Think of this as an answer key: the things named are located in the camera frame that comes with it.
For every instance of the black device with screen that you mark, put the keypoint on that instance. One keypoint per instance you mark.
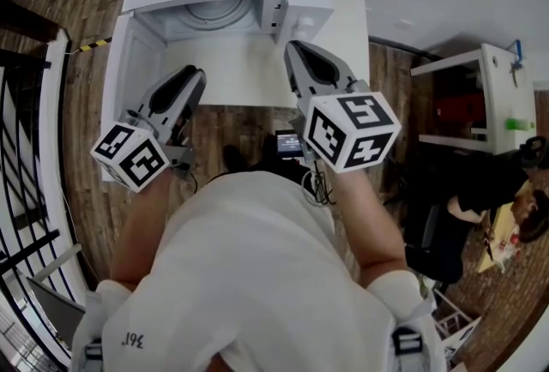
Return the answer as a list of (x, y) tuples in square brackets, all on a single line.
[(288, 143)]

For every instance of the green item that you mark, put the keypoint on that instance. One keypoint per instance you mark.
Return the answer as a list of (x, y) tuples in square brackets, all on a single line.
[(520, 124)]

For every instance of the blue clip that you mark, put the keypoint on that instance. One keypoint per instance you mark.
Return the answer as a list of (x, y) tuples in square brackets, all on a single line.
[(516, 53)]

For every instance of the grey panel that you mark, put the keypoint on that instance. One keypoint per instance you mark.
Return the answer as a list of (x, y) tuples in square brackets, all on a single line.
[(60, 310)]

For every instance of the person's black trousers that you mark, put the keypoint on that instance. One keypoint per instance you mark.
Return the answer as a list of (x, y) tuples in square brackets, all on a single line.
[(274, 166)]

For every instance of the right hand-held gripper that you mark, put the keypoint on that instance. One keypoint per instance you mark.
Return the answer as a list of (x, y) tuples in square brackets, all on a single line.
[(351, 130)]

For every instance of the black office chair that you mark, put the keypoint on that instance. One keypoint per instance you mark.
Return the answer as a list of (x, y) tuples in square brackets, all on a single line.
[(433, 241)]

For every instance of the black stair railing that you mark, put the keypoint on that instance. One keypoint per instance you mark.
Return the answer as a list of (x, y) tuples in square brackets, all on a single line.
[(17, 147)]

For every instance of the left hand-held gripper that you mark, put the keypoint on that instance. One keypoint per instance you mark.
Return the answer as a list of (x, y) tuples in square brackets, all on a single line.
[(137, 160)]

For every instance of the glass turntable tray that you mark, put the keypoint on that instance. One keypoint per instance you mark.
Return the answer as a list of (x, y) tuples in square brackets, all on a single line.
[(214, 14)]

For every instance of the person's white t-shirt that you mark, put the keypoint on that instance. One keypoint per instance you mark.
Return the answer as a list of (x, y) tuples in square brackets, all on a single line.
[(249, 276)]

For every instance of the person's black shoe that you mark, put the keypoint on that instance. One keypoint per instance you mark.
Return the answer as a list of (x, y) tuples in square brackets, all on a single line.
[(234, 158)]

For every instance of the yellow black striped floor tape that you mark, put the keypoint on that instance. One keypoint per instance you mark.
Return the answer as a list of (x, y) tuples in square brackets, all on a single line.
[(94, 45)]

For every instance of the white sign stand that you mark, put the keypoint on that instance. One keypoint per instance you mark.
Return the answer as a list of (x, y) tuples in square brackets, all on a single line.
[(459, 319)]

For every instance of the yellow low table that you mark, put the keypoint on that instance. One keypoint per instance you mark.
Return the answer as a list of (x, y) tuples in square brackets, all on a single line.
[(489, 254)]

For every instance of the red white food container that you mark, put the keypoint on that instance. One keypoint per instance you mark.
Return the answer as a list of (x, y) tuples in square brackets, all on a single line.
[(508, 248)]

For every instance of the small white side table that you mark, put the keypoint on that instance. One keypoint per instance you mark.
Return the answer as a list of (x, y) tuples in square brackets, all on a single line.
[(502, 96)]

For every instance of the person's right forearm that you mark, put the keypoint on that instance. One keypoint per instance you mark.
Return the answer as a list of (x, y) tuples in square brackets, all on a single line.
[(369, 224)]

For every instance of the person's left forearm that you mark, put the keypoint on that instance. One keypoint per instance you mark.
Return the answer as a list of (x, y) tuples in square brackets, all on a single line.
[(137, 233)]

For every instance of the red box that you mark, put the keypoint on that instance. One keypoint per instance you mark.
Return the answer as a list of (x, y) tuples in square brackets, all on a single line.
[(459, 106)]

